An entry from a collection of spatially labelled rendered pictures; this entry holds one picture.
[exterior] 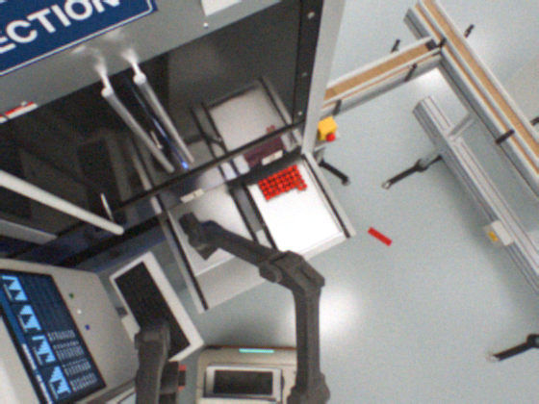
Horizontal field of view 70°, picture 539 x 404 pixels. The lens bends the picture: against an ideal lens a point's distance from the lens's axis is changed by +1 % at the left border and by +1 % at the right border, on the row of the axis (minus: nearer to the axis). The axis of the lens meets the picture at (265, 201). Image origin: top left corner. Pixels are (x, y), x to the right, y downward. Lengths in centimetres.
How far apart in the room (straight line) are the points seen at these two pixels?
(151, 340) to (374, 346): 164
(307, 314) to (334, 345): 147
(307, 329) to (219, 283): 62
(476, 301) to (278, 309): 118
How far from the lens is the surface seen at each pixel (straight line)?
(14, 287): 125
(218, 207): 160
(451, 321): 263
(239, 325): 243
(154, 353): 106
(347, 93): 172
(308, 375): 111
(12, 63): 74
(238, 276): 155
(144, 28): 74
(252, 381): 140
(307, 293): 95
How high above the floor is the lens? 242
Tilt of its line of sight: 75 degrees down
